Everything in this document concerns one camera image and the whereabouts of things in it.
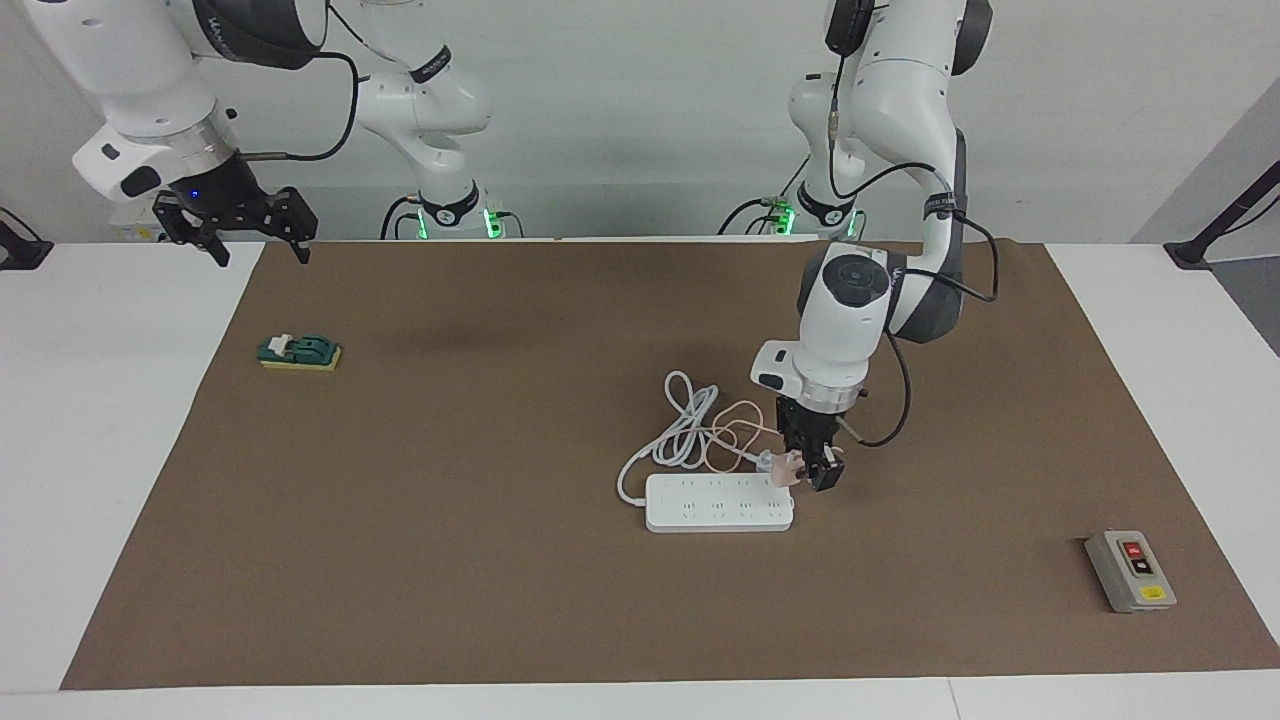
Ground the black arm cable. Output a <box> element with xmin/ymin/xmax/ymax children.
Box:
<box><xmin>238</xmin><ymin>48</ymin><xmax>361</xmax><ymax>163</ymax></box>
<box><xmin>822</xmin><ymin>0</ymin><xmax>1001</xmax><ymax>449</ymax></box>

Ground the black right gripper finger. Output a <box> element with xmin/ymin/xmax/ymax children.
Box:
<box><xmin>152</xmin><ymin>193</ymin><xmax>233</xmax><ymax>268</ymax></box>
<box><xmin>258</xmin><ymin>186</ymin><xmax>320</xmax><ymax>266</ymax></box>

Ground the white box yellow label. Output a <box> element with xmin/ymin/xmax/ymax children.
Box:
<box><xmin>108</xmin><ymin>205</ymin><xmax>169</xmax><ymax>243</ymax></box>

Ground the white power strip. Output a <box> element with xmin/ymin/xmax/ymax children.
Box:
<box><xmin>645</xmin><ymin>472</ymin><xmax>796</xmax><ymax>534</ymax></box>

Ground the pink charging cable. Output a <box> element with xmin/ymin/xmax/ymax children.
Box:
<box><xmin>700</xmin><ymin>398</ymin><xmax>779</xmax><ymax>474</ymax></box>

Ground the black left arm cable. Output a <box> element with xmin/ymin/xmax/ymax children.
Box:
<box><xmin>822</xmin><ymin>0</ymin><xmax>1001</xmax><ymax>449</ymax></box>

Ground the black camera stand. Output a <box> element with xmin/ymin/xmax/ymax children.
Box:
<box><xmin>1164</xmin><ymin>160</ymin><xmax>1280</xmax><ymax>271</ymax></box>
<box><xmin>0</xmin><ymin>207</ymin><xmax>54</xmax><ymax>271</ymax></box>

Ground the grey on-off switch box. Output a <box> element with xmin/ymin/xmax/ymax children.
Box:
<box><xmin>1085</xmin><ymin>529</ymin><xmax>1179</xmax><ymax>614</ymax></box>

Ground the brown table mat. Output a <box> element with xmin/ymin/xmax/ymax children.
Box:
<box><xmin>60</xmin><ymin>238</ymin><xmax>1280</xmax><ymax>691</ymax></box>

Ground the green knife switch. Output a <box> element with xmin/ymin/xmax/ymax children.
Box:
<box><xmin>257</xmin><ymin>333</ymin><xmax>343</xmax><ymax>373</ymax></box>

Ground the black base cable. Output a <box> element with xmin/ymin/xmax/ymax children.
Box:
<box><xmin>717</xmin><ymin>155</ymin><xmax>813</xmax><ymax>238</ymax></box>
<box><xmin>379</xmin><ymin>195</ymin><xmax>421</xmax><ymax>241</ymax></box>

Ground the grey-white power strip cord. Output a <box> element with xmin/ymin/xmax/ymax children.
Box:
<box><xmin>617</xmin><ymin>370</ymin><xmax>786</xmax><ymax>507</ymax></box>

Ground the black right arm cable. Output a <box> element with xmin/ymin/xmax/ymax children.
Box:
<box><xmin>238</xmin><ymin>48</ymin><xmax>361</xmax><ymax>163</ymax></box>

